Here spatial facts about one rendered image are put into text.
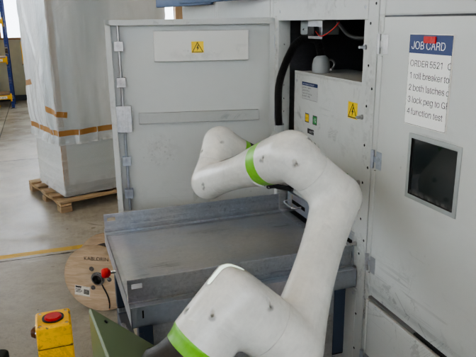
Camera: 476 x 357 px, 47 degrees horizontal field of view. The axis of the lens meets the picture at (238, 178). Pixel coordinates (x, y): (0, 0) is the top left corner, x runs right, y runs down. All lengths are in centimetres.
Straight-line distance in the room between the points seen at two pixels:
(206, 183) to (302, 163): 42
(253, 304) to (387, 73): 71
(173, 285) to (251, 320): 53
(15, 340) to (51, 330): 180
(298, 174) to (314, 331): 36
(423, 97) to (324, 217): 35
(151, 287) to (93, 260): 167
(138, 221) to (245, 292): 107
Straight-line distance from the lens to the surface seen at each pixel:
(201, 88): 213
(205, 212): 209
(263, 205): 216
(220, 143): 167
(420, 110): 134
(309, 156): 128
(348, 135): 175
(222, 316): 103
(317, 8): 182
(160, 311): 153
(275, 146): 128
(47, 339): 140
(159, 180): 220
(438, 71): 130
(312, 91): 195
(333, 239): 126
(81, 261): 321
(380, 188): 151
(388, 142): 146
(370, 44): 155
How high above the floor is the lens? 157
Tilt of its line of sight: 16 degrees down
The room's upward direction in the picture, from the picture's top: 1 degrees counter-clockwise
